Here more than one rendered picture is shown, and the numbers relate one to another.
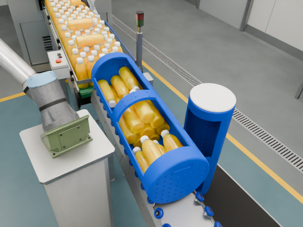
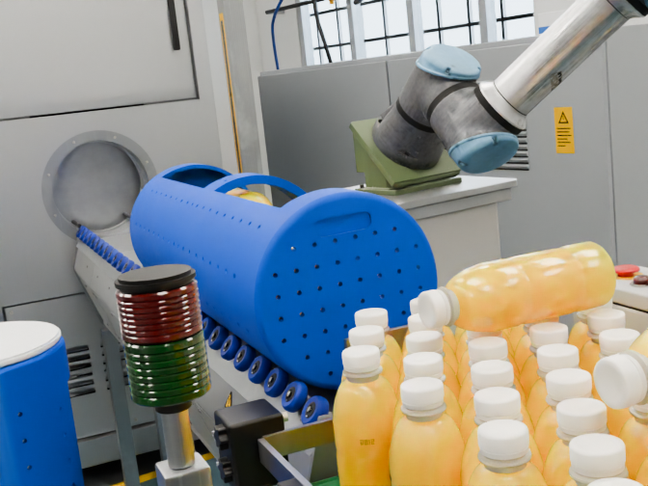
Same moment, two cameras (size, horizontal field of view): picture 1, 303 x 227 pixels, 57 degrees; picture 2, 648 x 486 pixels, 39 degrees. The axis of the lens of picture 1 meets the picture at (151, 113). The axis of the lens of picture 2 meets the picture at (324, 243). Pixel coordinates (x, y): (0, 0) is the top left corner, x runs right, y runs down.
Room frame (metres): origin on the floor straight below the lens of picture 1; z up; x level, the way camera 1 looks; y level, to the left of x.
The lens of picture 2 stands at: (2.71, 0.31, 1.39)
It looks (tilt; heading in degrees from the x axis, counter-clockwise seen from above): 10 degrees down; 184
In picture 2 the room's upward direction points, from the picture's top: 6 degrees counter-clockwise
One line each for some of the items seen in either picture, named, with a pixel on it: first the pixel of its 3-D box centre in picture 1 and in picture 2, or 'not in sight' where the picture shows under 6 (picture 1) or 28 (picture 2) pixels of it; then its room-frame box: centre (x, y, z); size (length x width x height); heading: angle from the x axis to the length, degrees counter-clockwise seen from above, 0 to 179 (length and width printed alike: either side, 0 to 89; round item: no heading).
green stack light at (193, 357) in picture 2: (139, 21); (167, 364); (2.02, 0.13, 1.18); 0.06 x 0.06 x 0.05
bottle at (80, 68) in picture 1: (81, 74); not in sight; (1.56, 0.48, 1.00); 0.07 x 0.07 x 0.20
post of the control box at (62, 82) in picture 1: (71, 124); not in sight; (1.58, 0.63, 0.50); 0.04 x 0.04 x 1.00; 26
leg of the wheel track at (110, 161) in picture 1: (109, 156); not in sight; (1.43, 0.32, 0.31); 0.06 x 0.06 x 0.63; 26
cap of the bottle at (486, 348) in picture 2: not in sight; (488, 350); (1.82, 0.40, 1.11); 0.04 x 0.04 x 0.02
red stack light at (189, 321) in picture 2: (140, 15); (159, 309); (2.02, 0.13, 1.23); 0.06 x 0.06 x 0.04
